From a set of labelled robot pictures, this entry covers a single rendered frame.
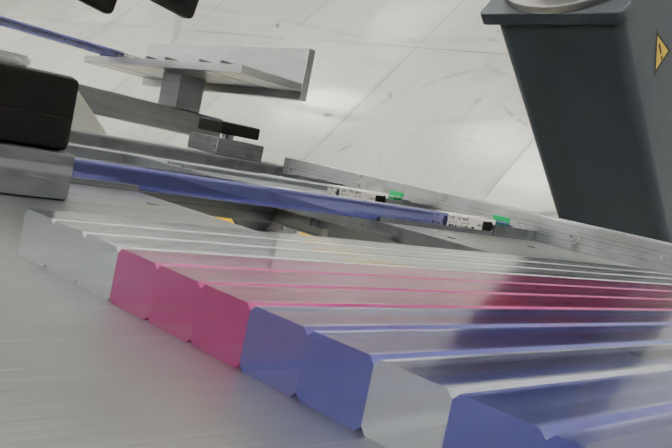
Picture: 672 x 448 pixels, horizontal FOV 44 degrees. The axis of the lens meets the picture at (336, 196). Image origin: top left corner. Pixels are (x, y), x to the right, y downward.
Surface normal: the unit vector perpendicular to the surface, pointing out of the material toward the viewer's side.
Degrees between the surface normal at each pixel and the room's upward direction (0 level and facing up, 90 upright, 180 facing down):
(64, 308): 47
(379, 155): 0
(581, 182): 90
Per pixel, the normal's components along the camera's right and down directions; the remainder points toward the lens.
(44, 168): 0.70, 0.18
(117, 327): 0.20, -0.98
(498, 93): -0.37, -0.74
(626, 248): -0.69, -0.11
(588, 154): -0.56, 0.66
